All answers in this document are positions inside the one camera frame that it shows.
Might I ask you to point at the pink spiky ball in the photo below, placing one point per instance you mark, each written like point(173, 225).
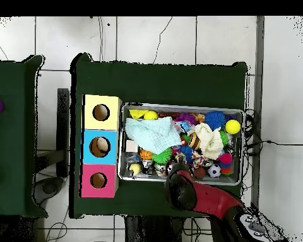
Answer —
point(226, 158)

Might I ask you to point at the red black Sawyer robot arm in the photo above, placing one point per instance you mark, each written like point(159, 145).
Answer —
point(212, 199)

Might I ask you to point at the dark green table cloth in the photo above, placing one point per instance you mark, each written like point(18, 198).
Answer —
point(10, 151)
point(161, 85)

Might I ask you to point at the yellow cheese wedge toy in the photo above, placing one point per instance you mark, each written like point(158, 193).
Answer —
point(136, 114)

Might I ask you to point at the yellow smiley face ball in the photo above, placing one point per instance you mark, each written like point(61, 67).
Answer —
point(150, 115)

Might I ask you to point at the large blue spiky ball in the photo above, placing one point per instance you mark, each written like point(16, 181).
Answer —
point(215, 119)

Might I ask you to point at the plain yellow ball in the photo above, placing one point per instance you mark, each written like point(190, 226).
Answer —
point(232, 126)

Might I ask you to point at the wooden box with three holes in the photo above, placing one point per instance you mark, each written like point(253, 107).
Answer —
point(91, 151)

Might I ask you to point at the purple knobbly rubber toy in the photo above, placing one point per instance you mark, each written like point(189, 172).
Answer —
point(185, 117)

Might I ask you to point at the cream white cloth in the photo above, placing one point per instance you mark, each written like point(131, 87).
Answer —
point(209, 143)

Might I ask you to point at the grey round seat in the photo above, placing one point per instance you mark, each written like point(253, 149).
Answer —
point(50, 187)

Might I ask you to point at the black and white soccer ball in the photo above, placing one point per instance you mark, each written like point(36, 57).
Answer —
point(214, 171)

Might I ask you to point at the mint green cloth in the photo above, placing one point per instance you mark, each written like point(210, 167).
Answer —
point(154, 136)

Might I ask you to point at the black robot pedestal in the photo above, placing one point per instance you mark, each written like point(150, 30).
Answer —
point(154, 232)

